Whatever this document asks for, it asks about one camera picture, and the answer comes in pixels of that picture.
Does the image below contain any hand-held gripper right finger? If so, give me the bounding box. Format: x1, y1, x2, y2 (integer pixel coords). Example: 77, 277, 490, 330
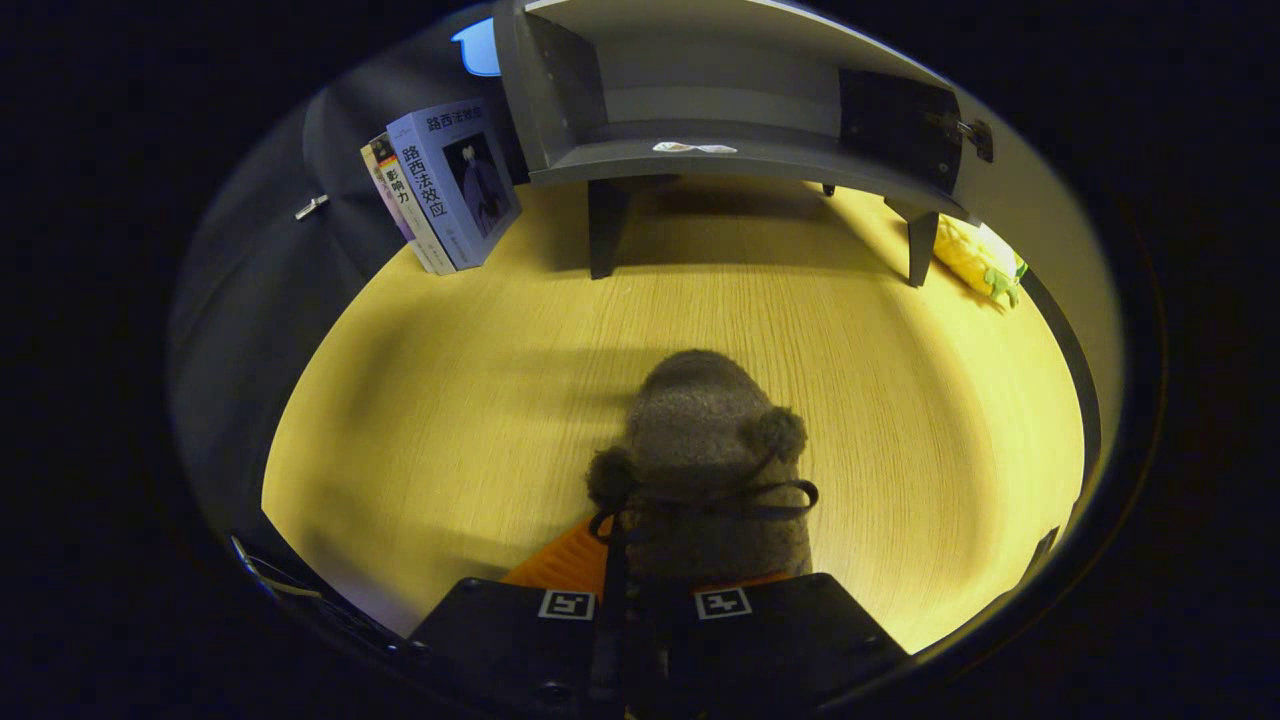
660, 571, 914, 720

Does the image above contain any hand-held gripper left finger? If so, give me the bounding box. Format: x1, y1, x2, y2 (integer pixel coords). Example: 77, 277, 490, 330
405, 517, 631, 720

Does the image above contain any yellow plush toy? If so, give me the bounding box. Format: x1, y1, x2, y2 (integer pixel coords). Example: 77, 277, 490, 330
933, 214, 1030, 310

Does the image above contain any blue cover book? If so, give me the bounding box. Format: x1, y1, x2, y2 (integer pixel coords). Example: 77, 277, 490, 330
386, 97, 523, 271

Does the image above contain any black backdrop cloth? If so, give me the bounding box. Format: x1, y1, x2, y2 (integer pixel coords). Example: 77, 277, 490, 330
168, 20, 531, 561

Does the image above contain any brown fuzzy shoe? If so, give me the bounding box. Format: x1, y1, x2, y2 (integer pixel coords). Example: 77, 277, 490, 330
585, 348, 821, 593

